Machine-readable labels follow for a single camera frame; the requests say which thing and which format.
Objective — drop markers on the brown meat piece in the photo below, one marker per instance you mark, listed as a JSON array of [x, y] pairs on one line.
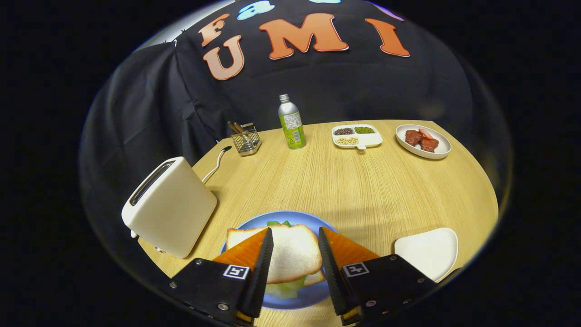
[[429, 145], [413, 137]]

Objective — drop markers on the blue round plate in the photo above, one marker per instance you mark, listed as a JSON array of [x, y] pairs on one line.
[[295, 303]]

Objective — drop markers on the white round plate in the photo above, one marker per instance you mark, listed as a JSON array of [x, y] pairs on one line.
[[442, 144]]

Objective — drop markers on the white divided bean dish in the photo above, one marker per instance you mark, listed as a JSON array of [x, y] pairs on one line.
[[371, 139]]

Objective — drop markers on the white toaster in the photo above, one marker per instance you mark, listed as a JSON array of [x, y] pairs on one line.
[[177, 211]]

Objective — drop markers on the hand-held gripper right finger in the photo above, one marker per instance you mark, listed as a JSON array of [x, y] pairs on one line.
[[386, 284]]

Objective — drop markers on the green lettuce leaf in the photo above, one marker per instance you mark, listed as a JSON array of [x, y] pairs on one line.
[[286, 289]]

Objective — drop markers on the toasted bread slice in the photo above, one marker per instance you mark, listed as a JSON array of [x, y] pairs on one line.
[[292, 252]]

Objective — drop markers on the white bread slice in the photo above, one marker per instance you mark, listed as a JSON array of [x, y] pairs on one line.
[[317, 278]]

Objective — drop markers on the black backdrop cloth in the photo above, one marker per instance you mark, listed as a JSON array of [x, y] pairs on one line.
[[145, 113]]

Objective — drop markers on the white square plate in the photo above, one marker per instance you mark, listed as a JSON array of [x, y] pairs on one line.
[[429, 252]]

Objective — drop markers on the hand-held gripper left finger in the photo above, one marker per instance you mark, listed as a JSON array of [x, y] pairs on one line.
[[204, 284]]

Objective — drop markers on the silver green bottle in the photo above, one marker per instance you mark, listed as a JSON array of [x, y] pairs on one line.
[[292, 129]]

